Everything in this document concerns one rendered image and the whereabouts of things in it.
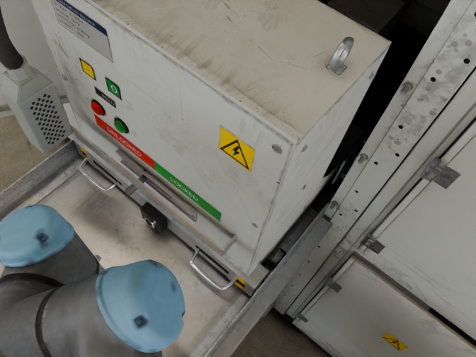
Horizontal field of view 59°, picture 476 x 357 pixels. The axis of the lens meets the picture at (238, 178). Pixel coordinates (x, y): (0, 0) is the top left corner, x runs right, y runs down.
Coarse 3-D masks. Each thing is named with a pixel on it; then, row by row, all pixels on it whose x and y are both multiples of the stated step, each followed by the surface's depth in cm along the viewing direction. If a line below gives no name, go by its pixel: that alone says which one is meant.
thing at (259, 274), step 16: (80, 144) 98; (96, 160) 97; (112, 176) 98; (160, 208) 92; (176, 224) 90; (192, 240) 90; (208, 256) 91; (224, 272) 90; (240, 272) 86; (256, 272) 86
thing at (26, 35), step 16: (0, 0) 88; (16, 0) 89; (16, 16) 92; (32, 16) 93; (16, 32) 95; (32, 32) 97; (16, 48) 99; (32, 48) 100; (48, 48) 102; (0, 64) 101; (32, 64) 104; (48, 64) 105; (0, 80) 104; (0, 96) 108; (64, 96) 115; (0, 112) 109
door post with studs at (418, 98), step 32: (448, 32) 55; (416, 64) 61; (448, 64) 57; (416, 96) 64; (448, 96) 60; (384, 128) 73; (416, 128) 68; (384, 160) 77; (352, 192) 90; (320, 256) 118; (288, 288) 150
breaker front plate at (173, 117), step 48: (48, 0) 62; (144, 48) 53; (96, 96) 75; (144, 96) 62; (192, 96) 54; (96, 144) 94; (144, 144) 75; (192, 144) 63; (288, 144) 47; (240, 192) 63; (240, 240) 76
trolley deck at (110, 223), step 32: (64, 192) 100; (96, 192) 101; (96, 224) 97; (128, 224) 98; (320, 224) 102; (128, 256) 94; (160, 256) 94; (192, 288) 92; (192, 320) 88; (256, 320) 89; (224, 352) 86
